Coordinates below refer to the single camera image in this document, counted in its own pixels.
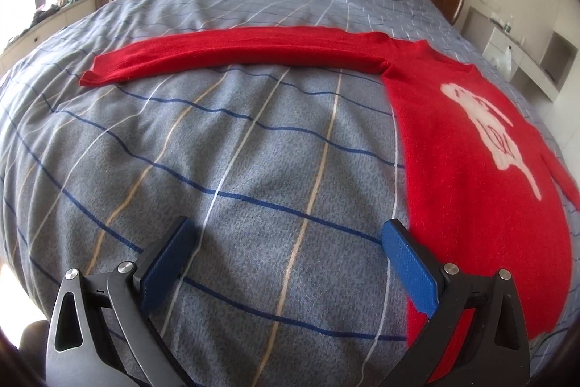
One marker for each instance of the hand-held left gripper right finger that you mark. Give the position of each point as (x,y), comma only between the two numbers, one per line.
(410,262)

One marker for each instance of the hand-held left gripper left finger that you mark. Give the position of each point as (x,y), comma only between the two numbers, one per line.
(165,262)

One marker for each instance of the red knit sweater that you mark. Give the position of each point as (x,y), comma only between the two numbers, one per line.
(453,169)

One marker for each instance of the grey plaid bed blanket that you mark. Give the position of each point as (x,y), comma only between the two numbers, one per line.
(253,151)

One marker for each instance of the clear plastic bag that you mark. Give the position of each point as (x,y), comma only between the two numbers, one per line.
(508,59)

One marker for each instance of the white bedside shelf unit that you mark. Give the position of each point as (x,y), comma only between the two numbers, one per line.
(534,56)

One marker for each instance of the small bottle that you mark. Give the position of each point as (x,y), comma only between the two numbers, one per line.
(507,23)

